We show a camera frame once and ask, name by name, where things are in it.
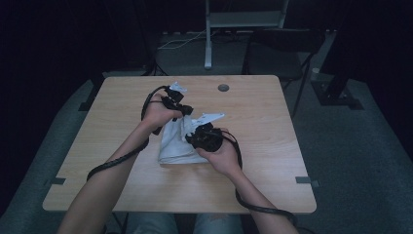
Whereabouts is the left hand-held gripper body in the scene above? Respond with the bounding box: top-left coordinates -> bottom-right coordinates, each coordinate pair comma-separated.
161,81 -> 188,110

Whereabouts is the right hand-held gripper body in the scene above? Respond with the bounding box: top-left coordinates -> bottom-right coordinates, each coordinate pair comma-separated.
186,112 -> 226,154

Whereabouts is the white garment with black trim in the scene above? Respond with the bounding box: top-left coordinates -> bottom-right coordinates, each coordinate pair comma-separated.
158,114 -> 210,165

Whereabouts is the person's left hand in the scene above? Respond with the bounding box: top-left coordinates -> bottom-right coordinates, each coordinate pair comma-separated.
140,93 -> 183,133

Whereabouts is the person's right hand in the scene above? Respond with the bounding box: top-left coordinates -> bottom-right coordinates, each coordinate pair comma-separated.
196,130 -> 243,178

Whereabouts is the grey metal stand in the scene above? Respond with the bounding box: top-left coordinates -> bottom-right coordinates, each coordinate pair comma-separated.
204,0 -> 290,70

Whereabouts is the person's right leg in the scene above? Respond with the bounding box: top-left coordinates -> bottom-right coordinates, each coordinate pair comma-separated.
194,213 -> 244,234

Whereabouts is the person's leg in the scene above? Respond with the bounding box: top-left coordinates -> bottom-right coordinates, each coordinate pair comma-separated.
194,213 -> 244,234
125,213 -> 179,234

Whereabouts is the person's left leg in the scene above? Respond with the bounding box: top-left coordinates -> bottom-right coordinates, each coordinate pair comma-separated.
125,213 -> 179,234

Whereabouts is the grey tape strip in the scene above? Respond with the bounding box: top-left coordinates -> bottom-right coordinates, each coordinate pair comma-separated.
45,176 -> 66,187
295,175 -> 320,188

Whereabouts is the black chair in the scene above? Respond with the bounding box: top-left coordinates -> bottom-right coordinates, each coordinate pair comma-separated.
242,28 -> 325,118

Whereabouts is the black stand base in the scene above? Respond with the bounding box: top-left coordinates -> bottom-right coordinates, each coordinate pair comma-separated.
310,30 -> 364,110

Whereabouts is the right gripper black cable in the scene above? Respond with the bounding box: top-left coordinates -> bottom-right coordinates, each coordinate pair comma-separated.
220,129 -> 298,227

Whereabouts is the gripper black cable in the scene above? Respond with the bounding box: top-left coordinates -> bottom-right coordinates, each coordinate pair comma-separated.
220,129 -> 298,227
87,85 -> 170,181

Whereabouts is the white floor cable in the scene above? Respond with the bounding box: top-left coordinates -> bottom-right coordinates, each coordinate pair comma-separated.
158,29 -> 208,51

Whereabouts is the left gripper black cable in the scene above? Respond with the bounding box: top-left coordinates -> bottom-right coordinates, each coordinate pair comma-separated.
87,85 -> 170,181

